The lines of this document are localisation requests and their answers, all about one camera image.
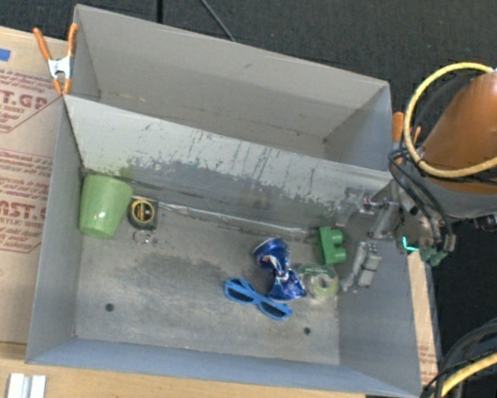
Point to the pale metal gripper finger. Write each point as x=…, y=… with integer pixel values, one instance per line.
x=353, y=204
x=364, y=264

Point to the green toy building block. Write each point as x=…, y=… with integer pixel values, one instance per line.
x=331, y=246

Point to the clear tape roll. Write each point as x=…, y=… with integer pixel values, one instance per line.
x=319, y=282

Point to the crumpled blue packet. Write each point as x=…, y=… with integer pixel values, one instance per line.
x=281, y=270

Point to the blue sunglasses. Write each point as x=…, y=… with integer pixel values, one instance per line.
x=259, y=300

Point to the grey metal bin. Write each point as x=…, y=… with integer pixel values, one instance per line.
x=191, y=307

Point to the black and yellow tape measure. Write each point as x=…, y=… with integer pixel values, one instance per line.
x=143, y=213

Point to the green plastic cup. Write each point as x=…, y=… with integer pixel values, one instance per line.
x=102, y=205

